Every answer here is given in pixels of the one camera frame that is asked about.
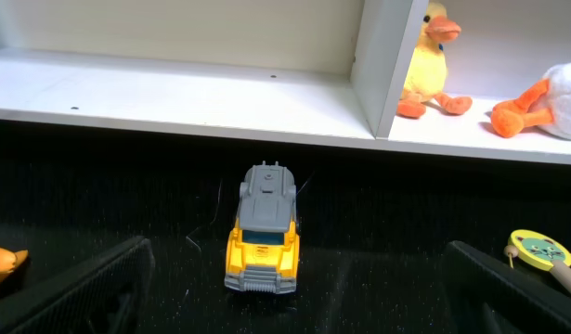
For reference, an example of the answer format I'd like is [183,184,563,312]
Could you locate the yellow rattle drum toy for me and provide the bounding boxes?
[503,229,571,305]

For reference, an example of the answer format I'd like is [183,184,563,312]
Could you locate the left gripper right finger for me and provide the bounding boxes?
[440,239,571,334]

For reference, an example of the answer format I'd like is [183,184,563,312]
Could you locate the white shelf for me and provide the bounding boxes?
[0,0,571,167]

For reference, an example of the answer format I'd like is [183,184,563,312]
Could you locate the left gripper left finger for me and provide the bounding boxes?
[0,235,156,334]

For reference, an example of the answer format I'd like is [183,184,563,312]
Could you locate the white plush duck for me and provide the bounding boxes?
[490,55,571,141]

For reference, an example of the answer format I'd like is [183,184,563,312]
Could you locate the grey and yellow toy truck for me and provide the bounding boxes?
[223,161,301,295]

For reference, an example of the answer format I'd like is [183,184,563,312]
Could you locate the yellow plush duck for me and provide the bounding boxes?
[396,0,474,120]

